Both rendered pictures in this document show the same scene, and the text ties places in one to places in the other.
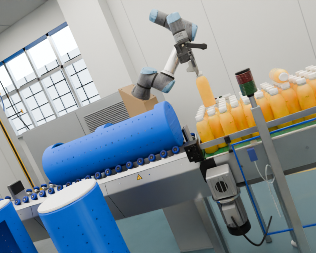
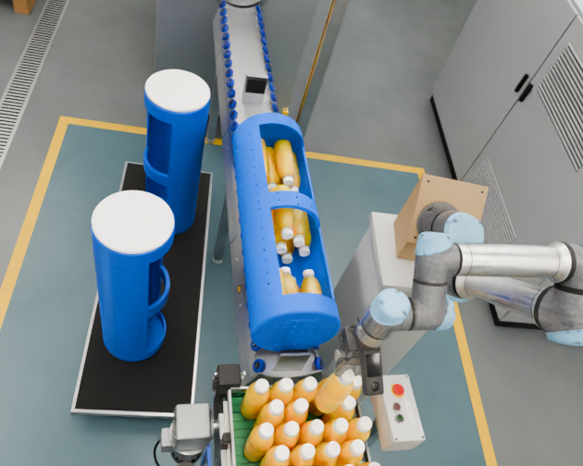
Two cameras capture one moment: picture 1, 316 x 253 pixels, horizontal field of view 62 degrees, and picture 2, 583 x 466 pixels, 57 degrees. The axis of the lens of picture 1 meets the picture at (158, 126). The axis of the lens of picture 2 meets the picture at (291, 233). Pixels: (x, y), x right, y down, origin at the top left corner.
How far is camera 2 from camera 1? 1.66 m
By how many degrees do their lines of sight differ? 58
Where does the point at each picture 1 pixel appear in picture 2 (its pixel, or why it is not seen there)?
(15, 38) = not seen: outside the picture
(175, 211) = not seen: hidden behind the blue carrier
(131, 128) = (256, 263)
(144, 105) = (405, 244)
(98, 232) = (110, 276)
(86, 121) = (561, 55)
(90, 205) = (115, 261)
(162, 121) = (256, 319)
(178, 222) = not seen: hidden behind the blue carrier
